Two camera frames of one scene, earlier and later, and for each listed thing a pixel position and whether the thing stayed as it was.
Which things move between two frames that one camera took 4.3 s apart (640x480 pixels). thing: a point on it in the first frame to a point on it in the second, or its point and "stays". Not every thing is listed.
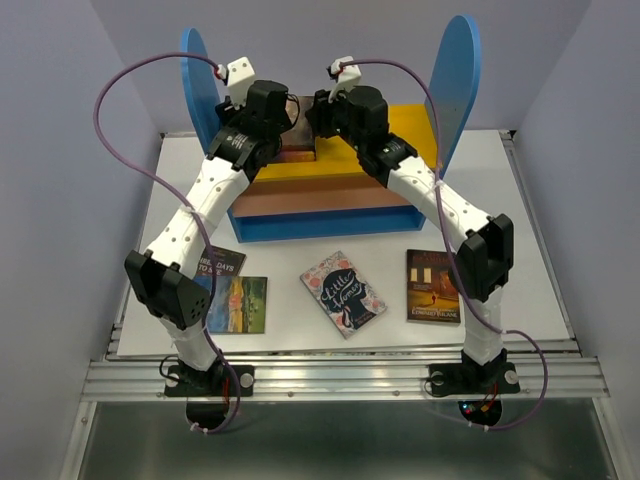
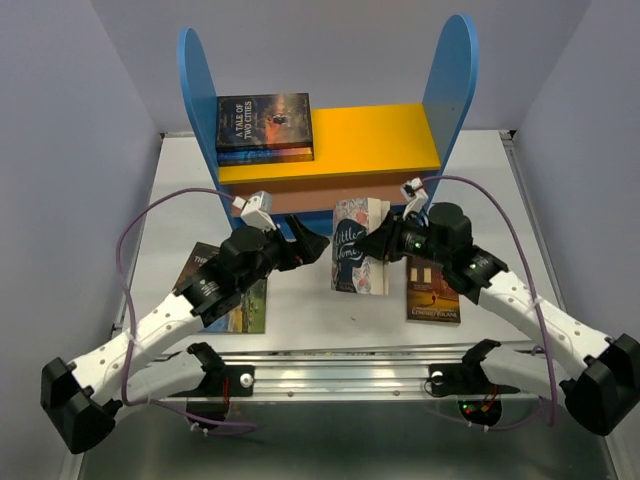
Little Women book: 346,297 to 353,219
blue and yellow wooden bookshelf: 327,194 stays
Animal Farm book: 239,304 stays
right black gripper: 318,112 to 382,243
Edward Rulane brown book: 432,290 stays
